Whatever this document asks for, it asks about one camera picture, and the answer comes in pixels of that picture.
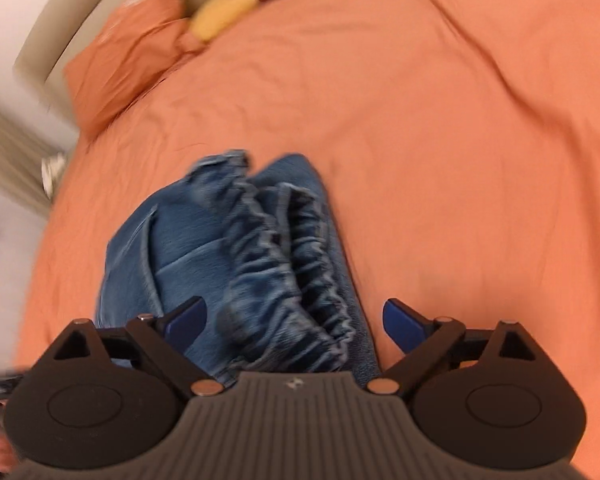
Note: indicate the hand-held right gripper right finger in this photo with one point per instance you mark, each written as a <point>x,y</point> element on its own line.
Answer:
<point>405,325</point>

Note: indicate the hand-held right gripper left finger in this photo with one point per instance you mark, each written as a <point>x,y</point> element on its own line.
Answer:
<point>187,321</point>

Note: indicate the blue denim pants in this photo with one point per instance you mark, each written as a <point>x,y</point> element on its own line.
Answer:
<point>240,260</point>

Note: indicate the orange bed sheet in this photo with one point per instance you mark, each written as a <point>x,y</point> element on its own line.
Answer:
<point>455,135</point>

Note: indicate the small white object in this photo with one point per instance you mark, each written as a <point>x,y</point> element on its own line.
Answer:
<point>52,166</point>

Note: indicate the beige curtain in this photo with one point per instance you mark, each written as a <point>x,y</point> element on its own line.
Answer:
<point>10,155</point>

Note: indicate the orange pillow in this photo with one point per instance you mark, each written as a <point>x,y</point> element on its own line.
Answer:
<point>125,55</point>

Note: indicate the yellow pillow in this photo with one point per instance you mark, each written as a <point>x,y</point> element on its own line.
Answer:
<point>220,16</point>

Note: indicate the beige padded headboard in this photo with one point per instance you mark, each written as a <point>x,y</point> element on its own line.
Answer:
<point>75,20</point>

